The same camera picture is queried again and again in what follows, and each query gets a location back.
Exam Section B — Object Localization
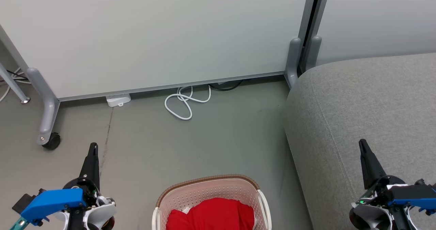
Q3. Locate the short grey partition foot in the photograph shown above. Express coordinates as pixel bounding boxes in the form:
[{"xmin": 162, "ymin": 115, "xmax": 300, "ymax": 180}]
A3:
[
  {"xmin": 306, "ymin": 35, "xmax": 322, "ymax": 70},
  {"xmin": 285, "ymin": 37, "xmax": 302, "ymax": 88}
]

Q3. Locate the cream perforated laundry basket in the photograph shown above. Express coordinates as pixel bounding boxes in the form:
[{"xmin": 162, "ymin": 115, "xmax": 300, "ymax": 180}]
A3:
[{"xmin": 152, "ymin": 174, "xmax": 272, "ymax": 230}]

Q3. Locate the narrow white partition panel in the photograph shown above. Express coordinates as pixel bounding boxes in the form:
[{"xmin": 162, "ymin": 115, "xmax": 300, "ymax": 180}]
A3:
[{"xmin": 307, "ymin": 0, "xmax": 436, "ymax": 67}]

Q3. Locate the left cable with teal connector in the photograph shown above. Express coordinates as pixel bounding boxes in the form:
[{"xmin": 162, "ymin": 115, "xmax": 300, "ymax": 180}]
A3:
[{"xmin": 10, "ymin": 217, "xmax": 30, "ymax": 230}]

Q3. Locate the white coiled power cable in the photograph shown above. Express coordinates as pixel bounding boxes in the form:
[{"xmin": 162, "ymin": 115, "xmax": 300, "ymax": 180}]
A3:
[{"xmin": 165, "ymin": 85, "xmax": 212, "ymax": 121}]

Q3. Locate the thin white floor cable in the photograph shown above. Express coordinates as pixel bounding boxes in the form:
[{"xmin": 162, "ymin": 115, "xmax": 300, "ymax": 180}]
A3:
[{"xmin": 0, "ymin": 68, "xmax": 31, "ymax": 103}]

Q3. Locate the white power adapter box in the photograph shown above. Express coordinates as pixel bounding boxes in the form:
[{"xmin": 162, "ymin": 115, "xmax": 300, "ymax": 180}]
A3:
[{"xmin": 106, "ymin": 94, "xmax": 131, "ymax": 107}]

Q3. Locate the grey fabric sofa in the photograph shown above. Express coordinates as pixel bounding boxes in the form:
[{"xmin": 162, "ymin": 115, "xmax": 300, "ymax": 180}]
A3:
[{"xmin": 284, "ymin": 53, "xmax": 436, "ymax": 230}]

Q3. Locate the thin black floor cable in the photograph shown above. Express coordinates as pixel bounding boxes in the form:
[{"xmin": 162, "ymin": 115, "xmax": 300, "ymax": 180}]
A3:
[{"xmin": 3, "ymin": 70, "xmax": 28, "ymax": 83}]

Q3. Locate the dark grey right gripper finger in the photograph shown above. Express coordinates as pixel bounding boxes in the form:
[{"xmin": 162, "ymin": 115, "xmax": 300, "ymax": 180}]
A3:
[{"xmin": 359, "ymin": 139, "xmax": 387, "ymax": 190}]

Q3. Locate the red garment with white trim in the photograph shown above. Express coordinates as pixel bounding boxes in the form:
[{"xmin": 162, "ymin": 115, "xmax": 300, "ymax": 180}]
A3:
[{"xmin": 166, "ymin": 198, "xmax": 256, "ymax": 230}]

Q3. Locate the long grey partition foot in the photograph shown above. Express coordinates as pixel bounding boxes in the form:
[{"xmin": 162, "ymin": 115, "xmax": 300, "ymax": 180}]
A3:
[{"xmin": 27, "ymin": 67, "xmax": 61, "ymax": 145}]

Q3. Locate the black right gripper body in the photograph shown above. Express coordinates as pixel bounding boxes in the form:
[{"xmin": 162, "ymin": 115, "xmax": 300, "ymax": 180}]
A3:
[{"xmin": 359, "ymin": 175, "xmax": 407, "ymax": 206}]

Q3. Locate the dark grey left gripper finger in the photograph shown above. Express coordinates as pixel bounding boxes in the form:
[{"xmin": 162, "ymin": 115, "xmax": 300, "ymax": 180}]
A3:
[{"xmin": 79, "ymin": 142, "xmax": 100, "ymax": 189}]

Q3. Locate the black caster wheel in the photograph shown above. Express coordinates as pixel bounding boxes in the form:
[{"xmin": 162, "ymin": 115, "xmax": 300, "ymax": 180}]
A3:
[{"xmin": 42, "ymin": 132, "xmax": 61, "ymax": 150}]

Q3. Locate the grey metal table leg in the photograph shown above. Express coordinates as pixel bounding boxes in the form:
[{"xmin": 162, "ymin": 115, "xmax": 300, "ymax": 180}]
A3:
[{"xmin": 0, "ymin": 62, "xmax": 30, "ymax": 104}]

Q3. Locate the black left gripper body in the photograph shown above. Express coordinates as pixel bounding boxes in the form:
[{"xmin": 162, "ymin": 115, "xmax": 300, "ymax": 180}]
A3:
[{"xmin": 64, "ymin": 178, "xmax": 103, "ymax": 208}]

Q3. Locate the large white partition panel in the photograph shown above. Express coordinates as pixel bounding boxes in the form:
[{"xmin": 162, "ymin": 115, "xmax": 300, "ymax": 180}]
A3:
[{"xmin": 0, "ymin": 0, "xmax": 322, "ymax": 103}]

